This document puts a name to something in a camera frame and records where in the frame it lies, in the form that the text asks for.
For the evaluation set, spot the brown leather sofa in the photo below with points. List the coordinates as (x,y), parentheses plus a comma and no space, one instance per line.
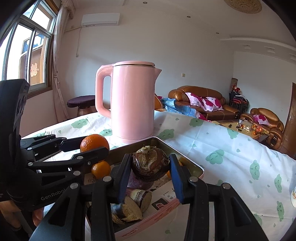
(192,96)

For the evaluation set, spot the brown leather armchair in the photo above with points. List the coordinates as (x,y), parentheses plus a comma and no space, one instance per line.
(275,130)

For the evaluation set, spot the pink tin box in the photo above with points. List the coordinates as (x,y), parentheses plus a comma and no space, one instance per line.
(116,156)

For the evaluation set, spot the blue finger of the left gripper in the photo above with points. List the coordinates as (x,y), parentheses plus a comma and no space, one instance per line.
(89,158)
(71,144)

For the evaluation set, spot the white printed mug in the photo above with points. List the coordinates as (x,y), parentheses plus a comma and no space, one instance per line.
(293,197)

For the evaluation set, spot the white cloud-print tablecloth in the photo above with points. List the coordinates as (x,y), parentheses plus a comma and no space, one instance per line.
(263,178)

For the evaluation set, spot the orange tangerine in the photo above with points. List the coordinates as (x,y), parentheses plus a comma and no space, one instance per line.
(101,169)
(92,142)
(174,172)

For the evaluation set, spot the stacked dark chairs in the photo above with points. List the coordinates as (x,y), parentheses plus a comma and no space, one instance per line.
(237,100)

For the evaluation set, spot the left hand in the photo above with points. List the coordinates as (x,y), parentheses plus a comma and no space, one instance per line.
(8,210)

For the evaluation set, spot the dark brown taro root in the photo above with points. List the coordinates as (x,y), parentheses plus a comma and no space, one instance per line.
(150,163)

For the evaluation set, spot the pink electric kettle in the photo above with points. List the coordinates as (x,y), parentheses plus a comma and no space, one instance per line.
(132,94)

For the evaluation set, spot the dark purple stool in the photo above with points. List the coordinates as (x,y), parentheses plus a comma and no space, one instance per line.
(83,104)

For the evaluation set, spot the white air conditioner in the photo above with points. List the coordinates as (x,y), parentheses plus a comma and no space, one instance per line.
(100,19)

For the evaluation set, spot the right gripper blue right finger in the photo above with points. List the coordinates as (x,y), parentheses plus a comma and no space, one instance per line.
(178,183)

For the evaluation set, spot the brown wooden door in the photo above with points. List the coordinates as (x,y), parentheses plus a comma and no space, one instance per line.
(289,136)

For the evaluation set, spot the coffee table with fruit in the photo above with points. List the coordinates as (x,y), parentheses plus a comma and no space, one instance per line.
(234,127)

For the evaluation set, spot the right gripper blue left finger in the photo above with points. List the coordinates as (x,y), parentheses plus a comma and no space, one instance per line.
(124,175)

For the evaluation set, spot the purple round turnip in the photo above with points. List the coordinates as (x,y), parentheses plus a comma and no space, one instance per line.
(136,183)

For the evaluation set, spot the pink flowered pillow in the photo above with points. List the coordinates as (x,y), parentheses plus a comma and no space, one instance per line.
(211,104)
(261,119)

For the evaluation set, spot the window with frame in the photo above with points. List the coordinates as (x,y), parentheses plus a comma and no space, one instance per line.
(25,50)

